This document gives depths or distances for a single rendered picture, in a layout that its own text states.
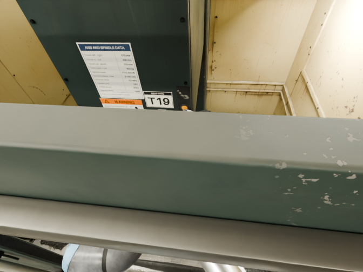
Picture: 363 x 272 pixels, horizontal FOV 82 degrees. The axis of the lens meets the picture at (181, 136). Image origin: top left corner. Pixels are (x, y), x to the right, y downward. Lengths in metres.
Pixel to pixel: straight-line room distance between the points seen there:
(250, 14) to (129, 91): 1.16
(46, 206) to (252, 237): 0.18
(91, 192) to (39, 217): 0.06
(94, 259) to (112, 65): 0.59
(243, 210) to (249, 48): 1.66
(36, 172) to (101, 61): 0.55
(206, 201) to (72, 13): 0.60
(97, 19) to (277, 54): 1.45
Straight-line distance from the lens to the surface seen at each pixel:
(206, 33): 1.33
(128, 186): 0.16
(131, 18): 0.61
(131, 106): 0.79
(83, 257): 0.79
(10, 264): 1.02
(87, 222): 0.21
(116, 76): 0.72
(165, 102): 0.73
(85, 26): 0.67
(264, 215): 0.18
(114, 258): 0.75
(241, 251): 0.19
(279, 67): 1.92
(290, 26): 1.78
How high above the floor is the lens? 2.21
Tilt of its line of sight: 50 degrees down
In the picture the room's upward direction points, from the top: 5 degrees counter-clockwise
